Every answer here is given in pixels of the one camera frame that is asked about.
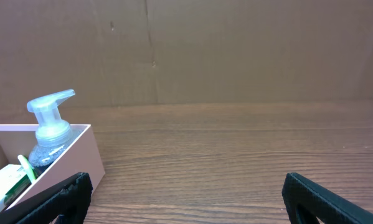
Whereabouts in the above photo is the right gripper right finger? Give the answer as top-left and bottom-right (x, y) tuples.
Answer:
(281, 172), (373, 224)

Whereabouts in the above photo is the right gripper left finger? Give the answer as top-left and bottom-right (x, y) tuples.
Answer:
(0, 172), (93, 224)

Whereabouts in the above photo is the green toothbrush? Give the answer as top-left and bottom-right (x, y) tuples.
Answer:
(17, 155), (37, 184)

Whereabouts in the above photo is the clear pump bottle dark liquid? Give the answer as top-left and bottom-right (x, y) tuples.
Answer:
(27, 89), (77, 174)

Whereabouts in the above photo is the green white soap packet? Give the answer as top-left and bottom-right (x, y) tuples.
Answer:
(0, 164), (31, 212)

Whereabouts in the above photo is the white cardboard box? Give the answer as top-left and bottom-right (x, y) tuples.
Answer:
(0, 124), (105, 208)

